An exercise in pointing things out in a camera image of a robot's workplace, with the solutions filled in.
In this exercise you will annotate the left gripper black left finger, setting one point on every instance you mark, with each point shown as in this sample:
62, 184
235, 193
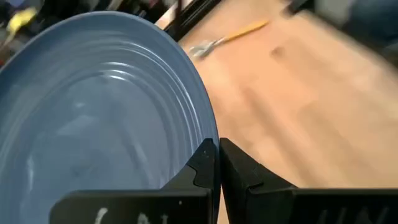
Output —
186, 205

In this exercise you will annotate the blue ceramic plate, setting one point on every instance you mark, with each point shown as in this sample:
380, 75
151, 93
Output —
93, 109

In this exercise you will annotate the black metal table frame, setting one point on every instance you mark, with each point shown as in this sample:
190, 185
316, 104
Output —
189, 17

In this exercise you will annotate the yellow background object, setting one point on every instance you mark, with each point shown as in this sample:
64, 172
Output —
21, 18

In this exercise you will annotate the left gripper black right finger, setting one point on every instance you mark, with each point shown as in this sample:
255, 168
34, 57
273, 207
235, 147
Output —
255, 202

